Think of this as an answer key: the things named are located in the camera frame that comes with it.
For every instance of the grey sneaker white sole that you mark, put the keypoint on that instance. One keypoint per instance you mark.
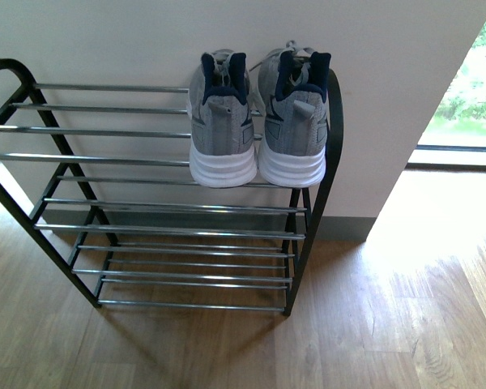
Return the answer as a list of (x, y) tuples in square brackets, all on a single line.
[(291, 94)]

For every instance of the black metal shoe rack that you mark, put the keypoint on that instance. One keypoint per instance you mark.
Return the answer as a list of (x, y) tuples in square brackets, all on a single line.
[(140, 231)]

